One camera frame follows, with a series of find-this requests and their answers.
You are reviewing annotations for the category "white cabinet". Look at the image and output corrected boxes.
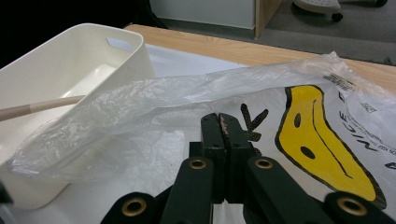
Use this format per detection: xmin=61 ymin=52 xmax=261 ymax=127
xmin=148 ymin=0 xmax=257 ymax=32

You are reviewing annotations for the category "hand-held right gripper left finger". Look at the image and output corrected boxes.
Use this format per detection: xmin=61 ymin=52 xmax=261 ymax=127
xmin=190 ymin=112 xmax=227 ymax=203

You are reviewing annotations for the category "wooden table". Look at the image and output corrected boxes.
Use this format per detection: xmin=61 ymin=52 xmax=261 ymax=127
xmin=123 ymin=23 xmax=396 ymax=95

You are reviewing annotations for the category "white plastic bin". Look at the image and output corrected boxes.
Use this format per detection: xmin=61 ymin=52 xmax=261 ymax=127
xmin=0 ymin=22 xmax=157 ymax=211

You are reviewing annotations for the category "clear smiley plastic bag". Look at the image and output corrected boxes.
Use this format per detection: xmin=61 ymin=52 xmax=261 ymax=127
xmin=6 ymin=50 xmax=396 ymax=224

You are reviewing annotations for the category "grey chair base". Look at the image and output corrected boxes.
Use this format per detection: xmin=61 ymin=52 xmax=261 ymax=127
xmin=291 ymin=0 xmax=345 ymax=23

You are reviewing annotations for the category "wooden desk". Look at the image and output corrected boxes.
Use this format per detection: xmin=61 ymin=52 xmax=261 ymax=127
xmin=254 ymin=0 xmax=284 ymax=39

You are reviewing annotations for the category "beige spoon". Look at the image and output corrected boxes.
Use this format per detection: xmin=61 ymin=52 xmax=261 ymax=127
xmin=0 ymin=94 xmax=87 ymax=123

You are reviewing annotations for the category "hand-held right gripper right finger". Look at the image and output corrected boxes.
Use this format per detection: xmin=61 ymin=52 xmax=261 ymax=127
xmin=219 ymin=112 xmax=260 ymax=203

